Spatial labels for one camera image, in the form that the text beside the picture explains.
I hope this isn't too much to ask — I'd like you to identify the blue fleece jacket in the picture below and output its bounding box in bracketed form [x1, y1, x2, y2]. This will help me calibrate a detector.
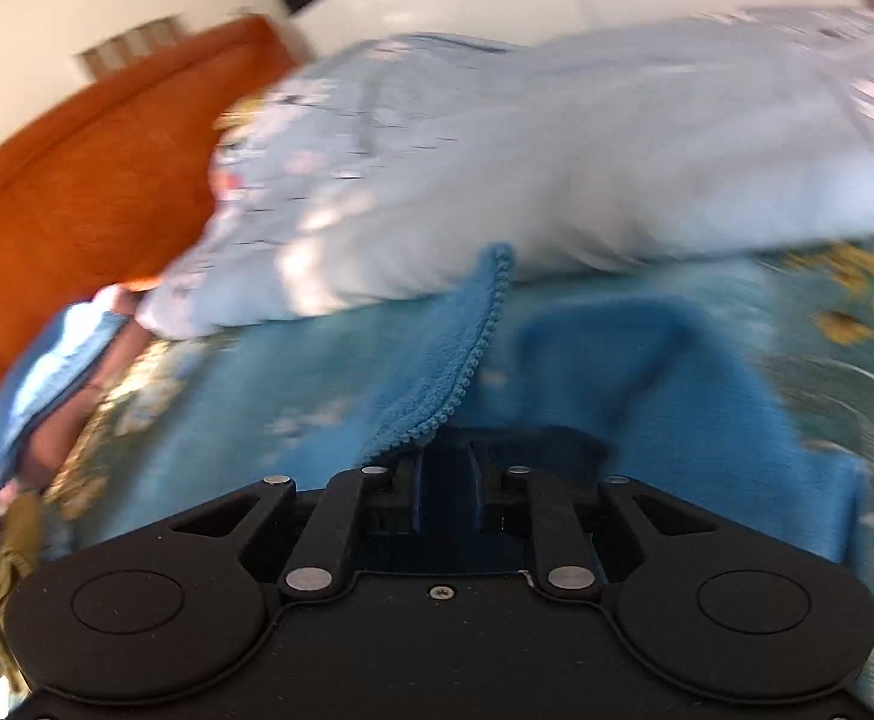
[271, 241, 870, 579]

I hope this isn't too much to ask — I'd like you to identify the white blue folded clothes pile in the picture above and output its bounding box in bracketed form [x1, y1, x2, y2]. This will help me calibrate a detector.
[0, 284, 140, 486]

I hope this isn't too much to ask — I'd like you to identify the teal floral bed blanket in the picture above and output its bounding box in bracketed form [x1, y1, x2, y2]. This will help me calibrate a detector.
[50, 245, 874, 707]

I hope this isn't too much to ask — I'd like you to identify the mustard knit sweater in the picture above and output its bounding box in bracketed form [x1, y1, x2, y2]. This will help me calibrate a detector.
[0, 491, 44, 697]

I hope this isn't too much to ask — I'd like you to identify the light blue floral quilt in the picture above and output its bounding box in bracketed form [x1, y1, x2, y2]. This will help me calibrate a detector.
[139, 8, 874, 340]

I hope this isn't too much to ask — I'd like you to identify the orange wooden headboard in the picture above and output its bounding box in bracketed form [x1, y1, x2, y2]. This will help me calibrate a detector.
[0, 16, 295, 382]

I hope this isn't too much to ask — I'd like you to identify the wall switch panel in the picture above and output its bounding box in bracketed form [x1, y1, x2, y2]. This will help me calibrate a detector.
[76, 16, 186, 83]

